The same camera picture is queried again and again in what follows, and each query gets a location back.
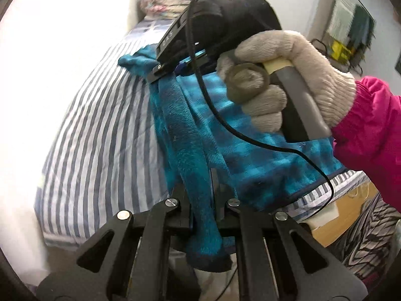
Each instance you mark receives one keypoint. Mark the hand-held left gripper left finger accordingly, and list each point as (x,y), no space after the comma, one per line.
(177,211)

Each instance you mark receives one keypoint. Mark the yellow box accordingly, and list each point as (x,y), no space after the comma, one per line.
(340,50)

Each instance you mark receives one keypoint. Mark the teal fleece jacket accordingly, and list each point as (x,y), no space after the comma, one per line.
(194,150)

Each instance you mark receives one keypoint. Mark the zebra striped cloth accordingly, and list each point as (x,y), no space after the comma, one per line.
(369,241)

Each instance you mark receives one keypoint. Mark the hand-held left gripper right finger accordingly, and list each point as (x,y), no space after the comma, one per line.
(246,227)

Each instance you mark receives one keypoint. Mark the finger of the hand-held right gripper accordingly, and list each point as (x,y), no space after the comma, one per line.
(158,70)

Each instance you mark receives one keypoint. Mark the blue checked bed sheet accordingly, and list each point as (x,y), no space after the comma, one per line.
(142,28)

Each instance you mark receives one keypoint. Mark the black metal frame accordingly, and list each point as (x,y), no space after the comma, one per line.
(325,48)

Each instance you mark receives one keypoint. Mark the blue white striped bed cover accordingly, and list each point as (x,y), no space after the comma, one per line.
(103,131)

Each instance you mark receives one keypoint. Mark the floral quilt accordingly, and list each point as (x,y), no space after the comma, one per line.
(159,3)

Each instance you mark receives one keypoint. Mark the person's right hand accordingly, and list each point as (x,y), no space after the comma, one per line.
(300,59)

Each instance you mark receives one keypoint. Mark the cluttered storage shelf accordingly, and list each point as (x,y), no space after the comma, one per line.
(360,22)

